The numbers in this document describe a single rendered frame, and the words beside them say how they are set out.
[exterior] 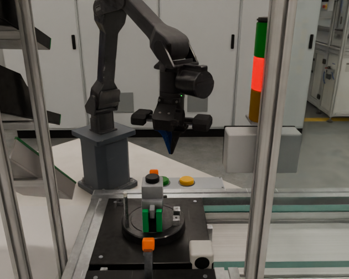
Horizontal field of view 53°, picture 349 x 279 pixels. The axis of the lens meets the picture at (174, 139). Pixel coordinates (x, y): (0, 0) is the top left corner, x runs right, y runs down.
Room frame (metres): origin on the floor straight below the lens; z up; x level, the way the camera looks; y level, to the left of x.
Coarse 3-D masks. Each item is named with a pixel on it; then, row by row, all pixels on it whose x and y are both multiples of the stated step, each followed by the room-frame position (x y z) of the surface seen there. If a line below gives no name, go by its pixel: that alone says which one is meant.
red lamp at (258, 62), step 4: (256, 60) 0.52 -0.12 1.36; (260, 60) 0.52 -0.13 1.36; (256, 64) 0.52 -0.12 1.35; (260, 64) 0.52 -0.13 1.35; (256, 68) 0.52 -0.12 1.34; (260, 68) 0.52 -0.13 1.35; (256, 72) 0.52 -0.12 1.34; (260, 72) 0.52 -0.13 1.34; (252, 76) 0.54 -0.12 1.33; (256, 76) 0.52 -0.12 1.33; (260, 76) 0.52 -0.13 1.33; (252, 80) 0.53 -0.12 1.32; (256, 80) 0.52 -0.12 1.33; (260, 80) 0.52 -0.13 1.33; (252, 84) 0.53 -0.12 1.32; (256, 84) 0.52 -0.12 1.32; (260, 84) 0.52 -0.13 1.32; (252, 88) 0.53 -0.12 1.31; (256, 88) 0.52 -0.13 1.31; (260, 88) 0.52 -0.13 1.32
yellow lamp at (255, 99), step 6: (252, 90) 0.53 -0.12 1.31; (252, 96) 0.53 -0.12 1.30; (258, 96) 0.52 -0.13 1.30; (252, 102) 0.53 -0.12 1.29; (258, 102) 0.52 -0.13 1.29; (252, 108) 0.52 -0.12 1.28; (258, 108) 0.52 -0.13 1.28; (252, 114) 0.52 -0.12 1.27; (258, 114) 0.51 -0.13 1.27; (252, 120) 0.52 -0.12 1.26
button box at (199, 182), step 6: (174, 180) 0.88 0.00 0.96; (198, 180) 0.88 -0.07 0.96; (204, 180) 0.88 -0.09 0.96; (210, 180) 0.88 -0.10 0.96; (216, 180) 0.88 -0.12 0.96; (222, 180) 0.88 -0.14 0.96; (168, 186) 0.85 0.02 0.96; (174, 186) 0.85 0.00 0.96; (180, 186) 0.85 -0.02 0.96; (186, 186) 0.84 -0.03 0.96; (192, 186) 0.85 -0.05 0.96; (198, 186) 0.85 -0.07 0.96; (204, 186) 0.85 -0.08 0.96; (210, 186) 0.85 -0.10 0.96; (216, 186) 0.85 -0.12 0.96; (222, 186) 0.85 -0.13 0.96
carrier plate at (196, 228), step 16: (112, 208) 0.72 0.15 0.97; (128, 208) 0.72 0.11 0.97; (192, 208) 0.72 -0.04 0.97; (112, 224) 0.65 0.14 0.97; (192, 224) 0.65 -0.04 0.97; (96, 240) 0.60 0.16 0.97; (112, 240) 0.60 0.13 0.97; (128, 240) 0.60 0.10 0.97; (176, 240) 0.60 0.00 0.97; (96, 256) 0.55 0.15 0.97; (112, 256) 0.55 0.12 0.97; (128, 256) 0.55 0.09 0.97; (160, 256) 0.55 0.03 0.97; (176, 256) 0.55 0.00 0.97
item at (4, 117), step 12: (0, 72) 0.55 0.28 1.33; (12, 72) 0.58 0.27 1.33; (0, 84) 0.54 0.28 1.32; (12, 84) 0.57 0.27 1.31; (24, 84) 0.61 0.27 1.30; (0, 96) 0.54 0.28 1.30; (12, 96) 0.57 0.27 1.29; (24, 96) 0.60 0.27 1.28; (0, 108) 0.53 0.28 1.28; (12, 108) 0.56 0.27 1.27; (24, 108) 0.60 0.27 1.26; (12, 120) 0.67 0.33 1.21; (24, 120) 0.65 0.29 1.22; (48, 120) 0.67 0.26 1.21
